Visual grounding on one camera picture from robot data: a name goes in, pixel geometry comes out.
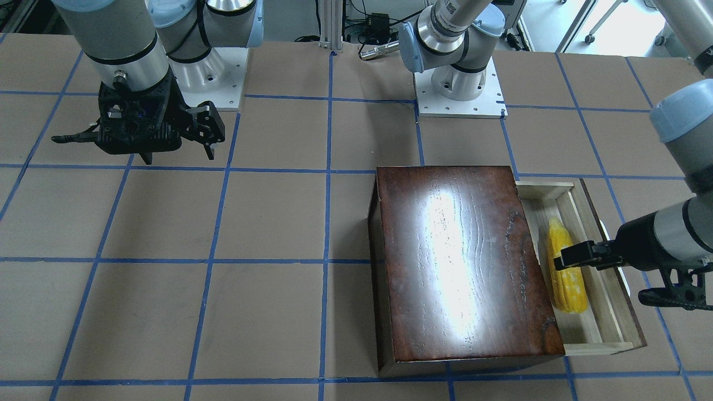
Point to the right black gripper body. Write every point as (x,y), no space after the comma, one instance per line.
(204,121)

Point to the silver flashlight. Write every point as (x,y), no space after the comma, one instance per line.
(379,51)

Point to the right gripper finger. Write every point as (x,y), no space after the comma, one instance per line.
(146,157)
(207,127)

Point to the yellow corn cob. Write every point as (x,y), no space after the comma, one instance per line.
(569,292)

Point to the wooden drawer with white handle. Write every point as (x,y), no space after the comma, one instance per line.
(609,325)

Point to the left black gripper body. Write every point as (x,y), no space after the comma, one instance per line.
(639,241)

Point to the aluminium frame post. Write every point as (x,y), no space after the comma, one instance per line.
(331,15)

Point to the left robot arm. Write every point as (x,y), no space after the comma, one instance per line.
(678,236)

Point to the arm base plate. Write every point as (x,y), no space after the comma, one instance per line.
(219,78)
(449,93)

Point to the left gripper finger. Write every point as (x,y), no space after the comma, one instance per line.
(599,255)

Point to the dark wooden cabinet box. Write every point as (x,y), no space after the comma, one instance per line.
(455,275)

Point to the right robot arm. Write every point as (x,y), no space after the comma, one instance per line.
(163,77)

